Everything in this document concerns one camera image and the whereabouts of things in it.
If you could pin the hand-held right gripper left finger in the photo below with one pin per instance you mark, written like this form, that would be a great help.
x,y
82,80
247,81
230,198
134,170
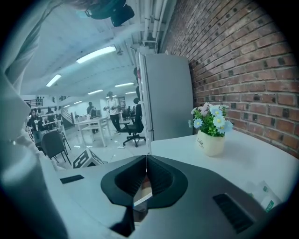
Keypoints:
x,y
109,186

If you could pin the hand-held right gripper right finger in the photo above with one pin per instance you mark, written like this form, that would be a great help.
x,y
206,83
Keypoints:
x,y
177,184

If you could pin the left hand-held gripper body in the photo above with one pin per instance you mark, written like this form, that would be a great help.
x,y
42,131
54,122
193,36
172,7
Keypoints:
x,y
87,159

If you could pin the white desk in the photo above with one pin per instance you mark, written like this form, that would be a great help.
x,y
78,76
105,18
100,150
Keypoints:
x,y
245,163

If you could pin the white table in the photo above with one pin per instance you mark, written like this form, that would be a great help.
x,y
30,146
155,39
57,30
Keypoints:
x,y
93,123

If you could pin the grey chair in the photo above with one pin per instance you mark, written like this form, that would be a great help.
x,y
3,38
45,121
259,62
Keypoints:
x,y
53,142

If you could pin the potted artificial flowers white pot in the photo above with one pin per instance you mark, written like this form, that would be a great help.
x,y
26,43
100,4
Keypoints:
x,y
211,140

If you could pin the black office chair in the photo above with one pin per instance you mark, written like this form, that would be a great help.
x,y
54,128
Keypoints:
x,y
134,126

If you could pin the long ceiling light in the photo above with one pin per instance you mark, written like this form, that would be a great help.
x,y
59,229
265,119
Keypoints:
x,y
95,92
124,84
53,80
95,54

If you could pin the grey metal cabinet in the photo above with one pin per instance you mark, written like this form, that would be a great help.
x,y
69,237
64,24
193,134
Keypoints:
x,y
168,98

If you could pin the white green packet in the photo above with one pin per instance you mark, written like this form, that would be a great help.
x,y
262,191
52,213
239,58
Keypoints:
x,y
266,196

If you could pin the person's white shirt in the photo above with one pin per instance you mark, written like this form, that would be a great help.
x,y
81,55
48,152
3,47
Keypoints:
x,y
16,58

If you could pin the white ceiling pipes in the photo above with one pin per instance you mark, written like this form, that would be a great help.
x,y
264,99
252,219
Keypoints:
x,y
153,21

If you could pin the black head-worn camera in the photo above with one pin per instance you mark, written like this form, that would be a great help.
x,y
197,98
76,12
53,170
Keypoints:
x,y
114,10

